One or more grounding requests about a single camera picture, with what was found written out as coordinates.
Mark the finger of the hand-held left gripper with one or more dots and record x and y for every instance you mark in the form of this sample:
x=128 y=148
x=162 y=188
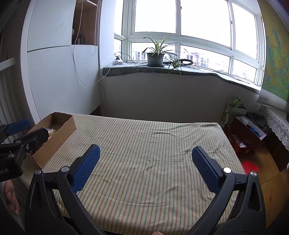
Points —
x=18 y=126
x=33 y=137

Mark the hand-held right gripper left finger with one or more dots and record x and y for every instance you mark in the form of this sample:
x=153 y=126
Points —
x=87 y=165

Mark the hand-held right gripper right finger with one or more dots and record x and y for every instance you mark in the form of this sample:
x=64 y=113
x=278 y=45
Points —
x=204 y=167

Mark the brown cardboard box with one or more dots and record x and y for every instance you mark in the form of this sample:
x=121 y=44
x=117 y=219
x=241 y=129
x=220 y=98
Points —
x=58 y=137

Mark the person's left hand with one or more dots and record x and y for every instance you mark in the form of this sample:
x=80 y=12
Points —
x=10 y=196

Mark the person's right hand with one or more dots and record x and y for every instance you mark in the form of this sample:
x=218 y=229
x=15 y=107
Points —
x=159 y=233

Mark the white radiator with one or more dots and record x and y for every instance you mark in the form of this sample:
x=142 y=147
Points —
x=9 y=95

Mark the red paper sheet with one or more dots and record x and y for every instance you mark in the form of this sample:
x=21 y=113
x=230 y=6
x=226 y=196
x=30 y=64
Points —
x=250 y=166

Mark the green gift bag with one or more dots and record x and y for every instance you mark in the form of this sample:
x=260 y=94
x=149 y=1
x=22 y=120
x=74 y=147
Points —
x=227 y=113

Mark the white wardrobe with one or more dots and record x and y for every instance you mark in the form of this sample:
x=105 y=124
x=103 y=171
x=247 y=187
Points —
x=56 y=79

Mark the white lace cloth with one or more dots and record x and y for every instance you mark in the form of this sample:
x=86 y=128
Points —
x=277 y=122

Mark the small spider plant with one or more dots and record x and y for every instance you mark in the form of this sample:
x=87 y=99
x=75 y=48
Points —
x=175 y=64

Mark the white power strip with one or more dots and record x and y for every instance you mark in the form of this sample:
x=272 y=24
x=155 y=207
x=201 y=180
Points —
x=117 y=62

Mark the potted spider plant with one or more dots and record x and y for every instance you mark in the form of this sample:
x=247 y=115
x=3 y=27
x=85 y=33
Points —
x=155 y=59

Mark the wooden shelf niche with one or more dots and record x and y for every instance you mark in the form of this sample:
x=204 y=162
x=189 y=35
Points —
x=87 y=27

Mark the white framed window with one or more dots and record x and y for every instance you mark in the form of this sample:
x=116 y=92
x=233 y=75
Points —
x=158 y=15

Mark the wall map poster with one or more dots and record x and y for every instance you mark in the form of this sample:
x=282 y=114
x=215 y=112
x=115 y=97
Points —
x=277 y=58

